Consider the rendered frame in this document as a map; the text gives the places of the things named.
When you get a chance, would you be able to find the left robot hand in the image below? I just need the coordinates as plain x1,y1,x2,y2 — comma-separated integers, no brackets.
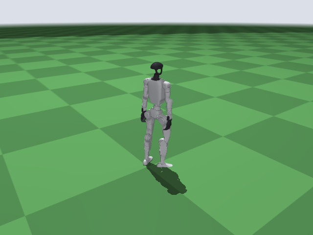
141,108,146,122

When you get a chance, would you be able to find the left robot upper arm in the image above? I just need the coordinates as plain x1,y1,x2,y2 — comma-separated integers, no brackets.
143,78,149,98

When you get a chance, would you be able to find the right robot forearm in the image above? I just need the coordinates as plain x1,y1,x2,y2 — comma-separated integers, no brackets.
166,99,173,120

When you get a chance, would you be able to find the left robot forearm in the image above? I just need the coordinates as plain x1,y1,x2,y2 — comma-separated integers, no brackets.
142,97,148,111

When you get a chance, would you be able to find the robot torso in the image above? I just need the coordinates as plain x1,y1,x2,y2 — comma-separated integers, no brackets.
148,76,165,120

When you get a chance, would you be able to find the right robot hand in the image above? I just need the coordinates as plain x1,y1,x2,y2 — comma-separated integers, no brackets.
164,116,172,130

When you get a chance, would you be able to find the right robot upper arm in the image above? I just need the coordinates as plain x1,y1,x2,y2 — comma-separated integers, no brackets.
162,81,171,103

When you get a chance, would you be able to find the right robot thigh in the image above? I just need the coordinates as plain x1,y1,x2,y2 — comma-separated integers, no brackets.
158,114,171,145

